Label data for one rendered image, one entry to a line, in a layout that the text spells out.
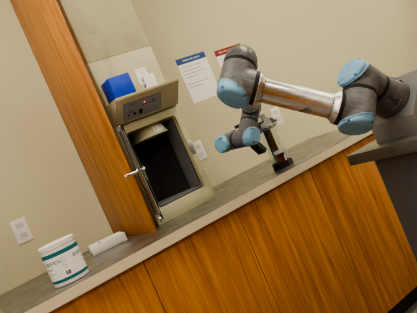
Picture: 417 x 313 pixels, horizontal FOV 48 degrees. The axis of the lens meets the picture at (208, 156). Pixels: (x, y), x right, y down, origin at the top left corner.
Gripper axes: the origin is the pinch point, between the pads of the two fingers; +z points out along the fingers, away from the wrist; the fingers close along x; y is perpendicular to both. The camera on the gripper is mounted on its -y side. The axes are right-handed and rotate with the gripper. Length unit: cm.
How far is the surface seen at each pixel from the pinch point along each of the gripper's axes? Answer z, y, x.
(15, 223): -92, 6, 85
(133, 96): -51, 36, 19
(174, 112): -28.5, 24.3, 24.4
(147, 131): -42, 20, 31
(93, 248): -81, -17, 49
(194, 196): -36.0, -15.2, 26.5
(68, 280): -109, -19, 21
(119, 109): -58, 33, 24
